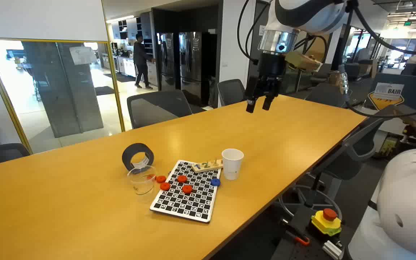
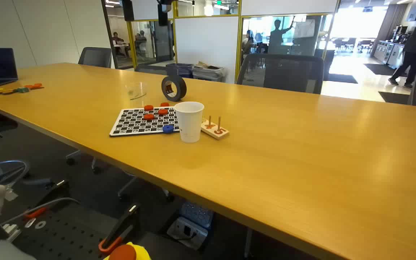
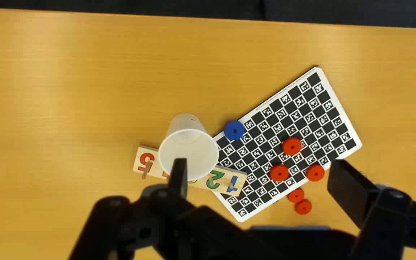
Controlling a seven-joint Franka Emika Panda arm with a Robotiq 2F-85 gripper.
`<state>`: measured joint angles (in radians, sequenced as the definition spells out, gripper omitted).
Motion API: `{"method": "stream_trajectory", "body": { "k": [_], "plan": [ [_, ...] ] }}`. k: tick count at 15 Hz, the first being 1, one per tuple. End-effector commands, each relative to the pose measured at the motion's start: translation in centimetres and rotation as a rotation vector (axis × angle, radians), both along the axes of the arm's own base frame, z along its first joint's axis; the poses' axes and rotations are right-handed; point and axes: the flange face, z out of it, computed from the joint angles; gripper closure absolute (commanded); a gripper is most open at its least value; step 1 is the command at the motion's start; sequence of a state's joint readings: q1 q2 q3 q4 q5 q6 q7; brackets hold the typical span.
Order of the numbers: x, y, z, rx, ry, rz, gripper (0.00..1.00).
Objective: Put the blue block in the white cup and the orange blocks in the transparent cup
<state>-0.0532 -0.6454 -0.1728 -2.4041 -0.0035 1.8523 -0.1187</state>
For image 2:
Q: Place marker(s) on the blue block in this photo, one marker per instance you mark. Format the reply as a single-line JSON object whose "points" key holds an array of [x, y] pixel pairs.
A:
{"points": [[168, 128]]}

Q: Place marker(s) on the white paper cup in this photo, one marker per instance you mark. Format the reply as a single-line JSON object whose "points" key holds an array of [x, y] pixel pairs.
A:
{"points": [[190, 115]]}

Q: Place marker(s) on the wooden peg base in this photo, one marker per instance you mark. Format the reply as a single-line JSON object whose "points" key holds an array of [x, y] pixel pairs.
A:
{"points": [[214, 128]]}

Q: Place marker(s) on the black tape roll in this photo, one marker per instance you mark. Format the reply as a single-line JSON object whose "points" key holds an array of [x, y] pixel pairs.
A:
{"points": [[174, 88]]}

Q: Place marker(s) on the checkered calibration board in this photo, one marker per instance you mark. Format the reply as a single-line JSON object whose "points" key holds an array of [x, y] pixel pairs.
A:
{"points": [[130, 121]]}

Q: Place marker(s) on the floor power box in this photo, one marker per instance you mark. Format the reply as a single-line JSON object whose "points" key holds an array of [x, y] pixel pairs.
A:
{"points": [[188, 232]]}

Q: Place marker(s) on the grey office chair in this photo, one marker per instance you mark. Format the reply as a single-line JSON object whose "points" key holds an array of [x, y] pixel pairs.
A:
{"points": [[96, 56]]}

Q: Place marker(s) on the red emergency stop button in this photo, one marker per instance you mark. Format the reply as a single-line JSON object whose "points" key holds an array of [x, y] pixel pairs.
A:
{"points": [[129, 251]]}

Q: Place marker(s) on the orange green tool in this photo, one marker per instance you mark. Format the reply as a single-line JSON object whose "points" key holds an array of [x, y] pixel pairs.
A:
{"points": [[25, 88]]}

